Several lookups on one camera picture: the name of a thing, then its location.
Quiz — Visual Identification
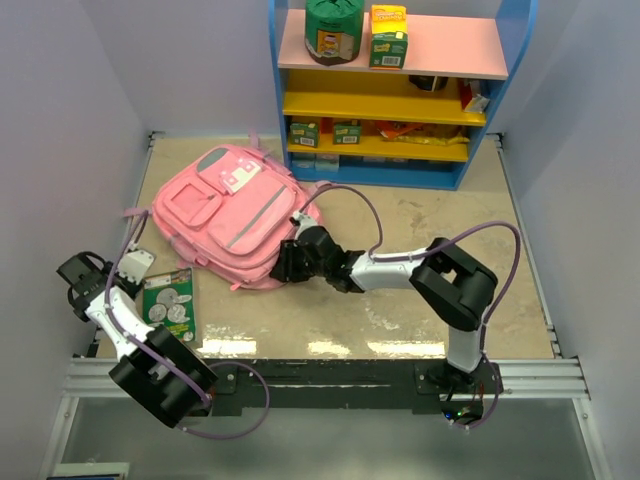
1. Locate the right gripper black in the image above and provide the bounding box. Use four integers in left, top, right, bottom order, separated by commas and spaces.
270, 238, 330, 282

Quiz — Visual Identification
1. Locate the green coin book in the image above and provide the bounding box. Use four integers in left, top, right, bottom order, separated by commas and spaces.
142, 268, 197, 344

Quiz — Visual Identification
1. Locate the pink student backpack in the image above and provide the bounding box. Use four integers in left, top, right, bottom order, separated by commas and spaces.
147, 133, 323, 290

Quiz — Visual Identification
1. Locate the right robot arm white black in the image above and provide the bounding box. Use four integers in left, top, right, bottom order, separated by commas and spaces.
270, 226, 498, 393

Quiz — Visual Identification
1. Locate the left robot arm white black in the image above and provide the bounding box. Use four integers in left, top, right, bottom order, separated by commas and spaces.
57, 249, 217, 428

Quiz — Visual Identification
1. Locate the teal tissue pack stack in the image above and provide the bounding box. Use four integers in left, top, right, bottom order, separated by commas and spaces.
292, 153, 340, 172

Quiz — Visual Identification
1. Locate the green box left lower shelf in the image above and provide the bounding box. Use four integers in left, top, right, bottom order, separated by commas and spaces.
289, 120, 320, 148

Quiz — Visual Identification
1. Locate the green box right lower shelf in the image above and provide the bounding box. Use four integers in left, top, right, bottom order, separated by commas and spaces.
332, 119, 362, 145

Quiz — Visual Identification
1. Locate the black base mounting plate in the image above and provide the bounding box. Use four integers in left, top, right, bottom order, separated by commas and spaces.
148, 358, 504, 417

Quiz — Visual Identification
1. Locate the orange snack packet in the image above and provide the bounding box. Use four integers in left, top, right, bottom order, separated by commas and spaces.
374, 120, 423, 141

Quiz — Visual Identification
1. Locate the blue kids shelf unit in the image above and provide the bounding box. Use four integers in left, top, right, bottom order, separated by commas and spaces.
268, 1, 538, 190

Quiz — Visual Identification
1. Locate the yellow snack packet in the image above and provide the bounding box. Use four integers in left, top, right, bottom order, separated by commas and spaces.
394, 131, 470, 147

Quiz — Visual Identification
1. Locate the black object middle shelf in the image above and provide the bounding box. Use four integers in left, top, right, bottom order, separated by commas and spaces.
408, 75, 449, 93

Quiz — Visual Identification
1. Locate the red white box on shelf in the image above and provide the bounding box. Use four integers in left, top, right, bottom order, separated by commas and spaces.
458, 79, 490, 113

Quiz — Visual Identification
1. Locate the green cylindrical package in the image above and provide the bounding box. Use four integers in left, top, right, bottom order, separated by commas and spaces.
304, 0, 364, 66

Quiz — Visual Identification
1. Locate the yellow green box top shelf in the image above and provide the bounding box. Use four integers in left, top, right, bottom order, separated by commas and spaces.
369, 4, 409, 70

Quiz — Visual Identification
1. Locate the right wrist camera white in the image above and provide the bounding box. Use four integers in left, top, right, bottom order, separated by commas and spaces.
290, 210, 318, 240

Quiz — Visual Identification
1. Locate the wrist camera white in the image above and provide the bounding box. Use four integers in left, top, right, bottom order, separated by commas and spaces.
290, 210, 318, 240
116, 242, 155, 285

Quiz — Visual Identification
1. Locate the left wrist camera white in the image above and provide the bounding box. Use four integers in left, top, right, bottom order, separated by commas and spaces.
116, 242, 155, 285

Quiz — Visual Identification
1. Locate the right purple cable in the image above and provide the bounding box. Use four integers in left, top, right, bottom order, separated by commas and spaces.
294, 183, 522, 431

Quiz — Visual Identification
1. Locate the aluminium frame rail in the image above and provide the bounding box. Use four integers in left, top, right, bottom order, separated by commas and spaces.
63, 358, 589, 399

